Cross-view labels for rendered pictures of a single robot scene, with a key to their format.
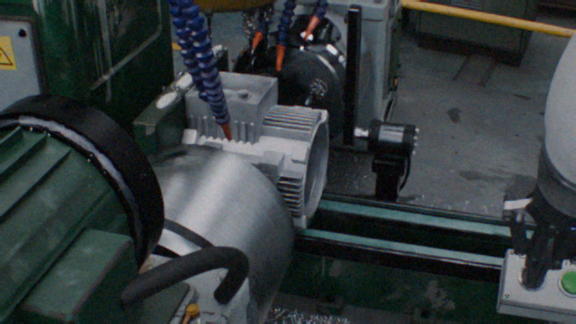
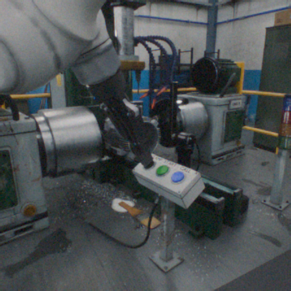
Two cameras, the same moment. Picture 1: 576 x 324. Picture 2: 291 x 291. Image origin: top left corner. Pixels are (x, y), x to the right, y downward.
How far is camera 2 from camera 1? 0.71 m
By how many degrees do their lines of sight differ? 35
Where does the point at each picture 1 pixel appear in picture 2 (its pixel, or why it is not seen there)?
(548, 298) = (148, 174)
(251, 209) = (76, 121)
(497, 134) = not seen: hidden behind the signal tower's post
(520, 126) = not seen: outside the picture
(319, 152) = (156, 139)
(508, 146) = not seen: hidden behind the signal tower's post
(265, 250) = (73, 134)
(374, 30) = (212, 110)
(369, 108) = (210, 144)
